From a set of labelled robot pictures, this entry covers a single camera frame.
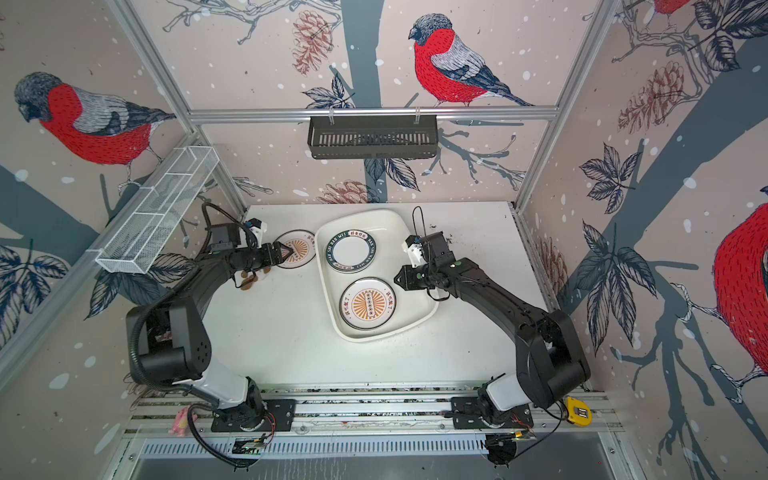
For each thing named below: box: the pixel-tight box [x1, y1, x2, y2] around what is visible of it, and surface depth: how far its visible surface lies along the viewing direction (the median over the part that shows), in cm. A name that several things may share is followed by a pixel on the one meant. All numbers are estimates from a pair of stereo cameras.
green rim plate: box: [325, 229, 377, 274], surface depth 106 cm
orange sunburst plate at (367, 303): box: [339, 276, 397, 330], surface depth 94 cm
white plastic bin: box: [315, 209, 440, 342], surface depth 97 cm
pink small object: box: [168, 407, 189, 437], surface depth 72 cm
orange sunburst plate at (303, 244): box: [277, 229, 317, 269], surface depth 112 cm
